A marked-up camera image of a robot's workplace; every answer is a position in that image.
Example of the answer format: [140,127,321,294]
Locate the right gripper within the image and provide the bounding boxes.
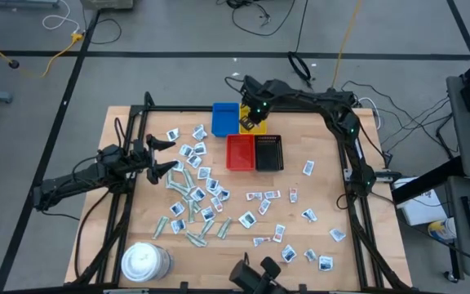
[238,74,273,132]

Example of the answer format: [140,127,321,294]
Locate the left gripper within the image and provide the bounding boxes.
[131,133,180,185]

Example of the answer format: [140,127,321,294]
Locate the black arm base connector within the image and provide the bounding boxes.
[375,170,403,184]

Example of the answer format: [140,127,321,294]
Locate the yellow plastic basket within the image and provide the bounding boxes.
[238,102,268,136]

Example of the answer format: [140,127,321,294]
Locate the blue plastic basket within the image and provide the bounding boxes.
[211,101,241,138]

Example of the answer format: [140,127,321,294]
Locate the red plastic basket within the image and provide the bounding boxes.
[225,134,256,172]

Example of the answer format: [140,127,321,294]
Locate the black plastic basket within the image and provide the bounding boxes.
[254,134,285,172]

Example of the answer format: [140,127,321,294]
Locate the white-lidded wipes canister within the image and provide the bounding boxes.
[120,241,174,283]

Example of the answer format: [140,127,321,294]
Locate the grey equipment case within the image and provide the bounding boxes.
[79,0,135,11]

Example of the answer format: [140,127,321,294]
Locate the black beam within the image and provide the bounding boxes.
[389,156,464,206]

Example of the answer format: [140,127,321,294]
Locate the white box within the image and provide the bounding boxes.
[392,176,449,227]

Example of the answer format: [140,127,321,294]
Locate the white yellow wipes tub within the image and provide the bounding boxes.
[427,217,459,242]

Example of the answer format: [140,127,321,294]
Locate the black aluminium table frame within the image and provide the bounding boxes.
[70,91,414,294]

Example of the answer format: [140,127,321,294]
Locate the coiled black cable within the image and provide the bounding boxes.
[286,0,314,90]

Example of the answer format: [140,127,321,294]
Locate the black cable tangle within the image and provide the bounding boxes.
[216,0,298,38]

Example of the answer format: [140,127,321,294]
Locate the white cable loop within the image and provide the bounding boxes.
[357,96,383,131]

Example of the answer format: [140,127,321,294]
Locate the thin black floor cable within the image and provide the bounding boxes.
[82,7,122,45]

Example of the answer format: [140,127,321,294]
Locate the yellow hanging cable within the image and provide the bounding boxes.
[330,0,363,90]

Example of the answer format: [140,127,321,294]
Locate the yellow floor cable with plug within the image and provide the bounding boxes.
[0,29,86,80]

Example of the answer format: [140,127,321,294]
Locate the white floor cable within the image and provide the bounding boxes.
[41,0,82,34]

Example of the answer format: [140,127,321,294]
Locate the black floor cables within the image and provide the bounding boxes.
[339,79,463,161]

